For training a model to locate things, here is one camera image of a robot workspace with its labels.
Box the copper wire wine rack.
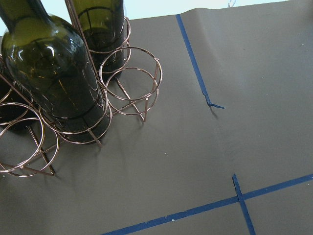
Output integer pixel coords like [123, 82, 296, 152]
[0, 0, 163, 177]

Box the dark wine bottle upper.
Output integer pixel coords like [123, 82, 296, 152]
[0, 0, 111, 145]

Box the dark wine bottle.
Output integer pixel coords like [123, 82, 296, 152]
[0, 0, 111, 145]
[73, 0, 124, 72]

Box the dark wine bottle lower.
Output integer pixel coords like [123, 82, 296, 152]
[73, 0, 124, 72]

